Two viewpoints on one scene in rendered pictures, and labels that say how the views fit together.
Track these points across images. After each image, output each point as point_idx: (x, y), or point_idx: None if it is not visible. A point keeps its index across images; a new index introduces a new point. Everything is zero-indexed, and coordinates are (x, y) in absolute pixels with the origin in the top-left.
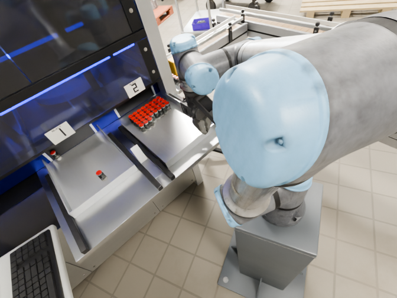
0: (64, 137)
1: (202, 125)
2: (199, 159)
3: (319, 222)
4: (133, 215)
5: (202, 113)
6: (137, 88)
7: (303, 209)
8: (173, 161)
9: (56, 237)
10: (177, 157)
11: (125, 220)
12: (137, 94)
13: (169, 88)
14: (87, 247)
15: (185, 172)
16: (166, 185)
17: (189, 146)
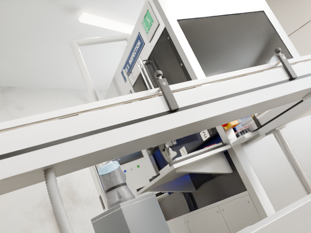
0: (184, 154)
1: (164, 155)
2: (160, 176)
3: (102, 213)
4: (145, 187)
5: (160, 146)
6: (206, 135)
7: (108, 201)
8: (162, 173)
9: (160, 196)
10: (163, 172)
11: (143, 187)
12: (207, 139)
13: (224, 139)
14: (138, 190)
15: (156, 180)
16: (151, 181)
17: (166, 168)
